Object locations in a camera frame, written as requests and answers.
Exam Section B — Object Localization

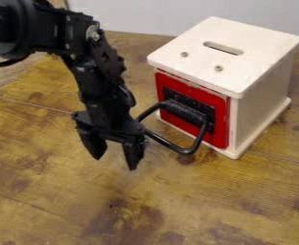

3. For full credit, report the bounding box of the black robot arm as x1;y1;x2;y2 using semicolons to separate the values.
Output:
0;0;145;169

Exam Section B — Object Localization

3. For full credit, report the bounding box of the red drawer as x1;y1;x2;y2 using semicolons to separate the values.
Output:
154;70;229;149

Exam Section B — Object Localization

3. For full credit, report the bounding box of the black metal drawer handle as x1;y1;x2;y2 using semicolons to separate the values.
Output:
136;87;214;155

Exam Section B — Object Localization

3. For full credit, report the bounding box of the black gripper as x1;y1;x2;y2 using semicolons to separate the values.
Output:
70;27;145;170

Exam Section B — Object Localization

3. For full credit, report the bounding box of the white wooden box cabinet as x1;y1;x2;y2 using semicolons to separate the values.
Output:
146;16;299;159

